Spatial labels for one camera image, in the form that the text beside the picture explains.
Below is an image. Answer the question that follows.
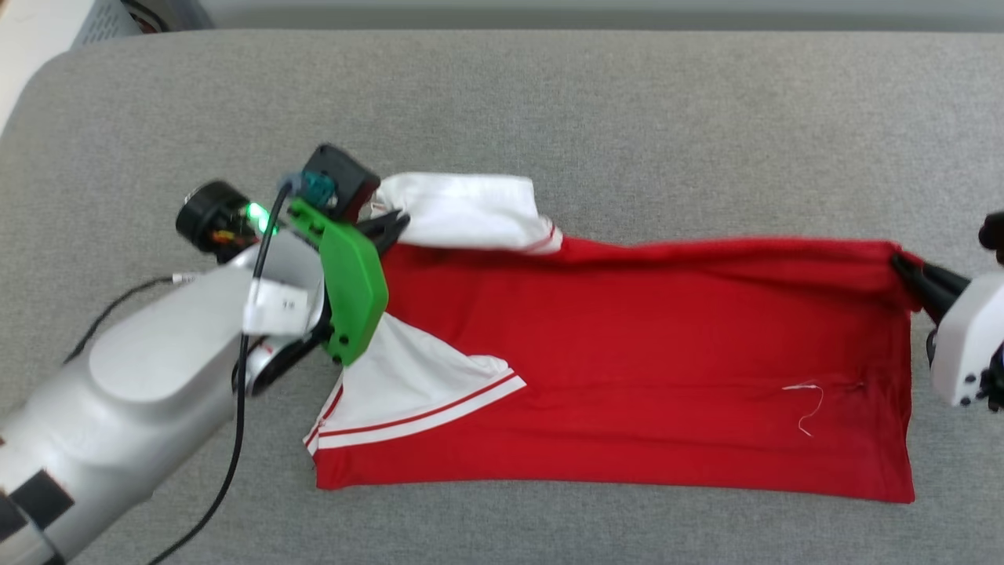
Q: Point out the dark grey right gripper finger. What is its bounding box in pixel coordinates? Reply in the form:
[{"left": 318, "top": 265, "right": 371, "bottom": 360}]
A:
[{"left": 889, "top": 250, "right": 973, "bottom": 324}]

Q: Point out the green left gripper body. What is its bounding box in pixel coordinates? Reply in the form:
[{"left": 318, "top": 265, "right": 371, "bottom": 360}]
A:
[{"left": 284, "top": 196, "right": 391, "bottom": 368}]

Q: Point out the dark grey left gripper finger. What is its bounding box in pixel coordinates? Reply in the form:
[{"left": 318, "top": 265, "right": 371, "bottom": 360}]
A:
[{"left": 355, "top": 209, "right": 411, "bottom": 257}]

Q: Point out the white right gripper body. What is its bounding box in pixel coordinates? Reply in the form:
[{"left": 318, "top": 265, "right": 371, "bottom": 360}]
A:
[{"left": 928, "top": 271, "right": 1004, "bottom": 410}]

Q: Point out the red and white shirt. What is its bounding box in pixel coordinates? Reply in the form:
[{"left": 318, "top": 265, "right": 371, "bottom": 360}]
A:
[{"left": 304, "top": 171, "right": 925, "bottom": 505}]

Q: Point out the white equipment box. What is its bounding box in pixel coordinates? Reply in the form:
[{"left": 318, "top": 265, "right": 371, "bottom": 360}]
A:
[{"left": 0, "top": 0, "right": 214, "bottom": 138}]

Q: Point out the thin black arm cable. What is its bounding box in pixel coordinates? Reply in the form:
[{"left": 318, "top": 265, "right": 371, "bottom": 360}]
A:
[{"left": 64, "top": 272, "right": 198, "bottom": 363}]

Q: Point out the black left camera cable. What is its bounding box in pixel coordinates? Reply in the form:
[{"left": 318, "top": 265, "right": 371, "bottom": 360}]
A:
[{"left": 145, "top": 174, "right": 338, "bottom": 565}]

